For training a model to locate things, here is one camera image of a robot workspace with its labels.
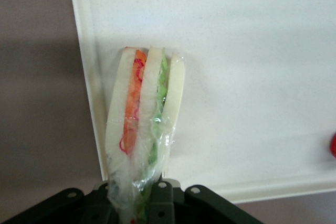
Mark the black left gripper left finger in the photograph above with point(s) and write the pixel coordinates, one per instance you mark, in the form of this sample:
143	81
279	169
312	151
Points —
68	208

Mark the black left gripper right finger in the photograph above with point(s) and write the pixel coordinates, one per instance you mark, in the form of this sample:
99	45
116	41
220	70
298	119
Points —
197	205

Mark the plastic-wrapped triangle sandwich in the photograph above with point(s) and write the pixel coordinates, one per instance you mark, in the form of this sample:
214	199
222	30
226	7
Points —
147	108

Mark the cream plastic serving tray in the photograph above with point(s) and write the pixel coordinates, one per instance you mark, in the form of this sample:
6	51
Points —
223	64

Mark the red cup with white lid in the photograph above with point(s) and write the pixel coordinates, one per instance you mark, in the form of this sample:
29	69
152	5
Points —
333	145

